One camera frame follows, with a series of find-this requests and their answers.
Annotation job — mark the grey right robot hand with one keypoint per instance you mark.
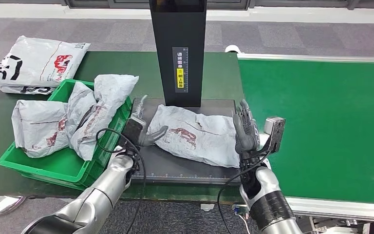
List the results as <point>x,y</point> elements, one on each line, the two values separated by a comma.
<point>246,135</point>

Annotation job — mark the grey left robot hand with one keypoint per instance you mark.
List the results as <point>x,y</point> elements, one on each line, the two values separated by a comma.
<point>153,135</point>

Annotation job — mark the grey parcel bag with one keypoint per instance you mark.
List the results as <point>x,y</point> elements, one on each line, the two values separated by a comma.
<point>203,139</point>
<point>112,93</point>
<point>38,126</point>

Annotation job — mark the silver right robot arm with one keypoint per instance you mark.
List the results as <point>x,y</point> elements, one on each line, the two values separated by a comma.
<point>267,190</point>

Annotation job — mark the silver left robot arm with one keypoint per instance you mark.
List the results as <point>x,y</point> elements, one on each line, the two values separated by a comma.
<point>103,190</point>

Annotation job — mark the black inbound scanner machine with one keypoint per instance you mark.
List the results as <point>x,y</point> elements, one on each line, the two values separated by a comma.
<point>179,29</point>

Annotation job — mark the large white printed parcel bag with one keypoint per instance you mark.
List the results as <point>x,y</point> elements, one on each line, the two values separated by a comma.
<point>35,64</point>

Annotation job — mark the white table foot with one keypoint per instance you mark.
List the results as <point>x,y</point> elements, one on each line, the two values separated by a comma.
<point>207,207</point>

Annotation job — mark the green plastic crate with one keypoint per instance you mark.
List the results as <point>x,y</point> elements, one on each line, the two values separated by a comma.
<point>61,168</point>

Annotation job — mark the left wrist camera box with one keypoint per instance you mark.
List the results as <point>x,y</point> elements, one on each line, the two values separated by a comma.
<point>132,132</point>

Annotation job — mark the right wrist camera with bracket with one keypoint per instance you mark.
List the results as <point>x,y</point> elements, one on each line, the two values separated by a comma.
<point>275,132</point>

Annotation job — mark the green conveyor belt with frame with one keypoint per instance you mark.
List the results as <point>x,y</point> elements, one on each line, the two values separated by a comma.
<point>319,97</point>

